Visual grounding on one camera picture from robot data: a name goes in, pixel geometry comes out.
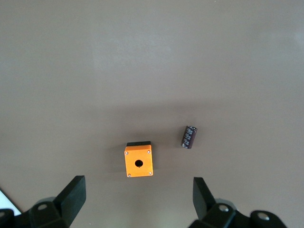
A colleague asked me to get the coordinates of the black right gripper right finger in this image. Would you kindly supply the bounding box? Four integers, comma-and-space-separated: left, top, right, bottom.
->
189, 177, 288, 228

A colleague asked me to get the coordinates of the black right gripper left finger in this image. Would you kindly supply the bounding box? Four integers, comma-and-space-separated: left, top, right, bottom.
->
0, 175, 86, 228

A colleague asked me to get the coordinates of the dark purple cylindrical capacitor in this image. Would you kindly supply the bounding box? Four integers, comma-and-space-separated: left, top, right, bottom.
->
180, 125, 199, 150

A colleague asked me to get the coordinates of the orange button enclosure box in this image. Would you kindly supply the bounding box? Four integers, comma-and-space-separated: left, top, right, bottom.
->
123, 141, 154, 178

